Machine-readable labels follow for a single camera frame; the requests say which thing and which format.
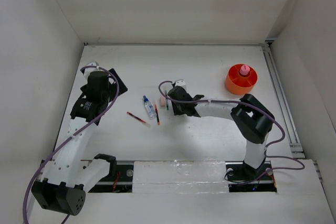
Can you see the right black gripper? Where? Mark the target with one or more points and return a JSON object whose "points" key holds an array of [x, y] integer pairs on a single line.
{"points": [[177, 110]]}

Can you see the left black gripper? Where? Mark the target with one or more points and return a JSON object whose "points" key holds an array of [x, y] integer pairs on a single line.
{"points": [[122, 88]]}

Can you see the green pen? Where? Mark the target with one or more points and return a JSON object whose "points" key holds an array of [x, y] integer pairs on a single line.
{"points": [[166, 101]]}

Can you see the pink eraser block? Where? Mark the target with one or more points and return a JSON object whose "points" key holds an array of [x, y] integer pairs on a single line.
{"points": [[162, 102]]}

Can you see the pink capped clear tube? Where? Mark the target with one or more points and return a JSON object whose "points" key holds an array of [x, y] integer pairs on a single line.
{"points": [[244, 70]]}

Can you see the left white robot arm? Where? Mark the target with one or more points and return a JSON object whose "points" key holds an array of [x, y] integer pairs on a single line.
{"points": [[65, 184]]}

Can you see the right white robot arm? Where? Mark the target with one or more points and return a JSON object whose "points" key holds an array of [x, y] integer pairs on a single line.
{"points": [[253, 120]]}

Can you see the orange red pen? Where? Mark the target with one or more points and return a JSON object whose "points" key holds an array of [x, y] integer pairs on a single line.
{"points": [[156, 112]]}

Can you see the dark red pen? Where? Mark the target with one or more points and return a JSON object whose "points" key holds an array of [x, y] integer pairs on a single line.
{"points": [[138, 119]]}

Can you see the blue capped spray bottle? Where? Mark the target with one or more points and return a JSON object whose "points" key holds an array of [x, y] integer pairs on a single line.
{"points": [[149, 108]]}

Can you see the orange round organizer container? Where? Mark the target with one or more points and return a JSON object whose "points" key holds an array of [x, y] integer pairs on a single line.
{"points": [[240, 85]]}

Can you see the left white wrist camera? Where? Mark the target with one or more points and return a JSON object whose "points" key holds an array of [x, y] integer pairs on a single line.
{"points": [[89, 68]]}

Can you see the black metal base rail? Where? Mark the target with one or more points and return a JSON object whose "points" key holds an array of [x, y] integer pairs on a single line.
{"points": [[180, 177]]}

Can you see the right side aluminium rail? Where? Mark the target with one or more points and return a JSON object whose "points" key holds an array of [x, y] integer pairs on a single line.
{"points": [[289, 125]]}

